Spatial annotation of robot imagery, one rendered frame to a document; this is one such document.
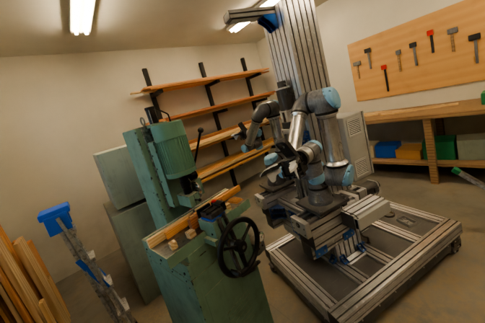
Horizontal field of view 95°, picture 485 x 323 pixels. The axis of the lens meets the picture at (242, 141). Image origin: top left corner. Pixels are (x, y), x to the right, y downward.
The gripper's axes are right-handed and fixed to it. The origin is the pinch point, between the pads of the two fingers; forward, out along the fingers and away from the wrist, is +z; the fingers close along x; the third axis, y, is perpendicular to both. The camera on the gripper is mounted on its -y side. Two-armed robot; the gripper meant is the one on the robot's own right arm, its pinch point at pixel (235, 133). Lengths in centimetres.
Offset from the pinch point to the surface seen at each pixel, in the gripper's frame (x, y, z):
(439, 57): 242, 16, -115
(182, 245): -106, 20, -76
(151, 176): -98, -12, -42
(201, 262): -102, 34, -76
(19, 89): -140, -130, 175
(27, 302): -195, 43, 39
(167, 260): -115, 19, -79
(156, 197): -101, 2, -40
